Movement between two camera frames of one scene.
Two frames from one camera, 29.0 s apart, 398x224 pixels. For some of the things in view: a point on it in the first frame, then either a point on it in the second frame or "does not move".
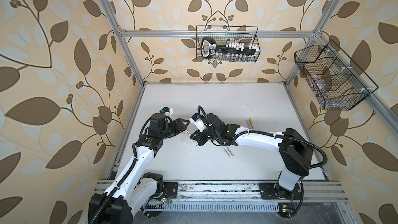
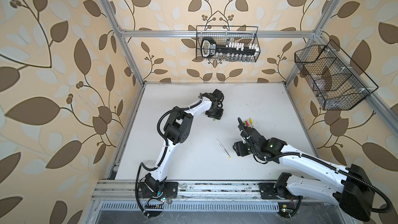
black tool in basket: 209,49 does not move
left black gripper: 177,125 to 218,116
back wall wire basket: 237,36 does not move
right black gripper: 198,137 to 238,149
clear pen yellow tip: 226,152 does not move
